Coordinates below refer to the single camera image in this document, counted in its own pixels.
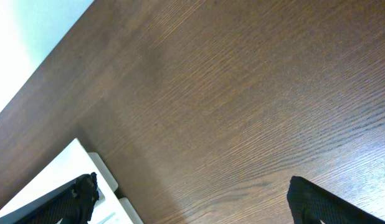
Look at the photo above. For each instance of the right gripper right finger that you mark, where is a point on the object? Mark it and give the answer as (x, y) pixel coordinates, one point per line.
(310, 203)

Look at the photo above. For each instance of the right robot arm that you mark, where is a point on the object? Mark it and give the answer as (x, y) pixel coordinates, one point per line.
(72, 162)

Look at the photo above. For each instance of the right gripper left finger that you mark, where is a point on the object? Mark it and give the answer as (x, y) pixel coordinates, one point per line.
(72, 202)

